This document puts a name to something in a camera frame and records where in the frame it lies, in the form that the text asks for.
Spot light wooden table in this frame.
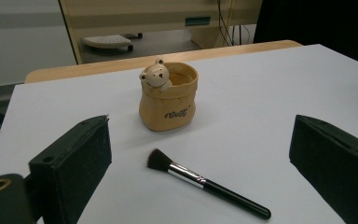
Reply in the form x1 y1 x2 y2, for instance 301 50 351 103
24 39 303 84

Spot dark curtain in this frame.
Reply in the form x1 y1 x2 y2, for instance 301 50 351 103
253 0 358 69

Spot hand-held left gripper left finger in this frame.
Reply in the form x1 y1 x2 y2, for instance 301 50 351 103
28 115 113 224

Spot beige wooden cabinet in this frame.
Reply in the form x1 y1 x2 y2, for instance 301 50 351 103
58 0 264 64

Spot white table sheet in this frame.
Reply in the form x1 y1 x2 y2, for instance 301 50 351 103
0 44 358 224

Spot tan bear pot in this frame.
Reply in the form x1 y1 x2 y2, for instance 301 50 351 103
138 58 200 133

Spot black makeup brush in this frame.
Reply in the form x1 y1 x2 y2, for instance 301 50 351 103
146 147 272 221

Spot black cables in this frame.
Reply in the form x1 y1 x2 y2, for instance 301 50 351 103
215 0 253 47

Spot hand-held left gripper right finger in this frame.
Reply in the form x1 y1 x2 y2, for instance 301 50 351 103
288 114 358 224

